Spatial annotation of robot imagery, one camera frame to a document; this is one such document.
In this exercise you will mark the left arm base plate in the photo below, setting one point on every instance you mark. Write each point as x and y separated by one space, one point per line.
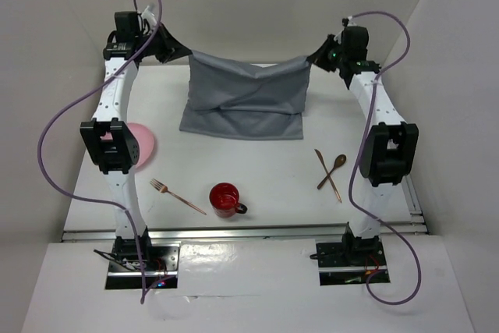
160 264

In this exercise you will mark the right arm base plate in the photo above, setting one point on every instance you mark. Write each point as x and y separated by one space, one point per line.
342 265

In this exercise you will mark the red enamel mug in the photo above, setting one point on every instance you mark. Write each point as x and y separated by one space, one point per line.
224 198

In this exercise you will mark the grey cloth placemat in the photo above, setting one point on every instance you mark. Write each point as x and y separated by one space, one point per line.
241 101

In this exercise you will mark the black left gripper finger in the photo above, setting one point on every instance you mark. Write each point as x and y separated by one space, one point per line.
179 56
177 47

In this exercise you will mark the aluminium rail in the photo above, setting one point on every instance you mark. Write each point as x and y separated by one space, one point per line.
416 226

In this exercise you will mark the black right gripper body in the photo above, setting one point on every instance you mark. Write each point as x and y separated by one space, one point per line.
341 56

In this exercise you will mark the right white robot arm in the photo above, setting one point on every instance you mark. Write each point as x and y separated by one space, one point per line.
389 142

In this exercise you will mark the copper fork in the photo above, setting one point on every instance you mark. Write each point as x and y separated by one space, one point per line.
162 188

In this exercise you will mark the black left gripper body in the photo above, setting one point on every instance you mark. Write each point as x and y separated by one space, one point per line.
150 50

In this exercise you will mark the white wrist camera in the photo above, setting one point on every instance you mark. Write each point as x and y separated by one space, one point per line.
149 17
348 23

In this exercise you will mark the copper spoon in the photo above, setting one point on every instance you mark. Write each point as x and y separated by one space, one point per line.
339 162

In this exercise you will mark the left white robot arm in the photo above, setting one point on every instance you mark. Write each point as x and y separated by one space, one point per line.
109 141

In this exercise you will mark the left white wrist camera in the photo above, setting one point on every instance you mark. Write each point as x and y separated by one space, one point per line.
149 17

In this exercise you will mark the pink plastic plate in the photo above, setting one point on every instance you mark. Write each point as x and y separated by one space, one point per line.
146 142

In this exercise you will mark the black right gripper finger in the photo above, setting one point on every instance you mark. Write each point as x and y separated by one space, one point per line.
321 62
324 49

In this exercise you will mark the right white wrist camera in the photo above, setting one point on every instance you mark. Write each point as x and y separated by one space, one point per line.
348 23

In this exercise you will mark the copper knife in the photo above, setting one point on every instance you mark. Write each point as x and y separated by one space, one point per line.
321 158

